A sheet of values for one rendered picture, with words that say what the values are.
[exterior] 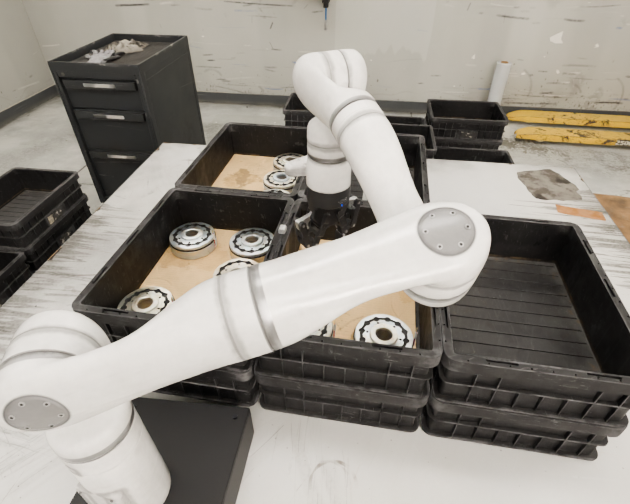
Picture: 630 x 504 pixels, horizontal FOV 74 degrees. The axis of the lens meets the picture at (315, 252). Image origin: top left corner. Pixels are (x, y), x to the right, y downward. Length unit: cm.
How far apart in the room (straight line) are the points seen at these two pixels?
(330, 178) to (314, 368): 31
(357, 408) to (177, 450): 30
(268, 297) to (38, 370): 22
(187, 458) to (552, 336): 66
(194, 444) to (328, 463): 23
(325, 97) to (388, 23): 341
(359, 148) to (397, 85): 358
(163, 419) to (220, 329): 41
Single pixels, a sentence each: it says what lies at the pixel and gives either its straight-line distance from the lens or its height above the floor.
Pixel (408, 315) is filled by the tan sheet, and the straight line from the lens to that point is 83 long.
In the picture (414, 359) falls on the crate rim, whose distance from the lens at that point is 65.
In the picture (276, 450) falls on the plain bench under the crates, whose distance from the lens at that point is 81.
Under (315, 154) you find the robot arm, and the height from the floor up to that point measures 114.
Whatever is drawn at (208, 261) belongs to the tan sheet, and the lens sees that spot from 95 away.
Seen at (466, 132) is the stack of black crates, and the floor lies 52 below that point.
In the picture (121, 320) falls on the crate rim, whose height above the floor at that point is 92.
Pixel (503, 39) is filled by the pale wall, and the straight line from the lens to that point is 412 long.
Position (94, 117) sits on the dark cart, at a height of 64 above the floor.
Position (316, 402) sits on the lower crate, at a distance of 78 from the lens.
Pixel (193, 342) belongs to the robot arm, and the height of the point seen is 112.
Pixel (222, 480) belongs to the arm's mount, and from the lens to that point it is 71.
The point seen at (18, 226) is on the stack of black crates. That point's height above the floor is 58.
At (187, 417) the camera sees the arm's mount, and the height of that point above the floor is 78.
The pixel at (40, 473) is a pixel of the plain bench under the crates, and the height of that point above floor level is 70.
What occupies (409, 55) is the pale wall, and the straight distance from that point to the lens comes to 404.
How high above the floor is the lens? 143
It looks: 39 degrees down
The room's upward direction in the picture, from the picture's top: straight up
